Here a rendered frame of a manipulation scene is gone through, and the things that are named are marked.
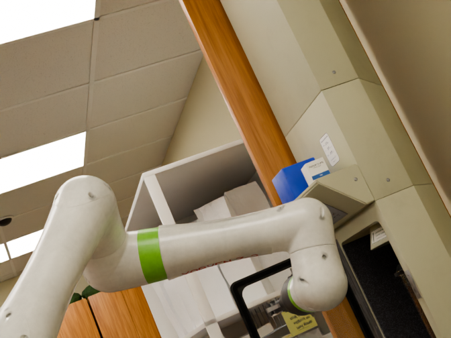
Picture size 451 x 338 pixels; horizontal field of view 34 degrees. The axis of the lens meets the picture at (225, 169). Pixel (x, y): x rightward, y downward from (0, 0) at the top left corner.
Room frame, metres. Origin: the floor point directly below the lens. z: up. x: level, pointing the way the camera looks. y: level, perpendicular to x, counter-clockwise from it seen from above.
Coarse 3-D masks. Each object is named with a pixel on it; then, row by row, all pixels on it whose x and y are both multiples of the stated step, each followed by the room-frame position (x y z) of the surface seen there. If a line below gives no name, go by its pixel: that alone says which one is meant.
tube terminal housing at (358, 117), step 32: (320, 96) 1.74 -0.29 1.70; (352, 96) 1.74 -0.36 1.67; (384, 96) 1.90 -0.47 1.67; (320, 128) 1.81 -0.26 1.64; (352, 128) 1.73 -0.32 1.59; (384, 128) 1.76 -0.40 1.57; (352, 160) 1.73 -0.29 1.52; (384, 160) 1.74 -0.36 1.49; (416, 160) 1.89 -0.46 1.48; (384, 192) 1.73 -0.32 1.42; (416, 192) 1.75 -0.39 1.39; (352, 224) 1.88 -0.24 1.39; (384, 224) 1.73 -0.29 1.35; (416, 224) 1.74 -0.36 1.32; (448, 224) 1.88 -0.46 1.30; (416, 256) 1.73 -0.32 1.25; (448, 256) 1.75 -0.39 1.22; (448, 288) 1.74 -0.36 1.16; (448, 320) 1.73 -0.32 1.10
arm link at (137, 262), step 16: (128, 240) 1.49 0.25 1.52; (144, 240) 1.49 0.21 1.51; (112, 256) 1.46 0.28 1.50; (128, 256) 1.48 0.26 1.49; (144, 256) 1.48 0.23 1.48; (160, 256) 1.48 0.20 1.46; (96, 272) 1.48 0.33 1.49; (112, 272) 1.48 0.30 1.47; (128, 272) 1.49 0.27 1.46; (144, 272) 1.49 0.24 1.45; (160, 272) 1.50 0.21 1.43; (96, 288) 1.52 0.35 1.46; (112, 288) 1.51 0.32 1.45; (128, 288) 1.53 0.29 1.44
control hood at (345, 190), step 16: (336, 176) 1.70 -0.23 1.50; (352, 176) 1.71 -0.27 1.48; (304, 192) 1.77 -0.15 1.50; (320, 192) 1.73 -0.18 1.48; (336, 192) 1.70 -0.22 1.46; (352, 192) 1.71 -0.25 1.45; (368, 192) 1.72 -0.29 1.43; (336, 208) 1.79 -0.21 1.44; (352, 208) 1.76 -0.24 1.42; (336, 224) 1.90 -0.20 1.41
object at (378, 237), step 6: (372, 228) 1.86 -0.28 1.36; (378, 228) 1.84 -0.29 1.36; (372, 234) 1.86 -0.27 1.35; (378, 234) 1.84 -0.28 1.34; (384, 234) 1.82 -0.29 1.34; (372, 240) 1.86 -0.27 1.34; (378, 240) 1.84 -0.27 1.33; (384, 240) 1.82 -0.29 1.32; (372, 246) 1.86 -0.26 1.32; (378, 246) 1.94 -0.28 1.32
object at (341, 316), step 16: (288, 272) 1.98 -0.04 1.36; (256, 288) 1.96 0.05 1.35; (272, 288) 1.97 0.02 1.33; (256, 304) 1.96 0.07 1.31; (256, 320) 1.95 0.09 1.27; (272, 320) 1.96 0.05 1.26; (288, 320) 1.97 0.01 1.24; (304, 320) 1.98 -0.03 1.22; (320, 320) 1.98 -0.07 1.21; (336, 320) 1.99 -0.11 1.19; (352, 320) 2.00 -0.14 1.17; (272, 336) 1.96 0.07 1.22; (288, 336) 1.96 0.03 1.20; (304, 336) 1.97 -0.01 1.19; (320, 336) 1.98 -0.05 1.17; (336, 336) 1.99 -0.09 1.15; (352, 336) 2.00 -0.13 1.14
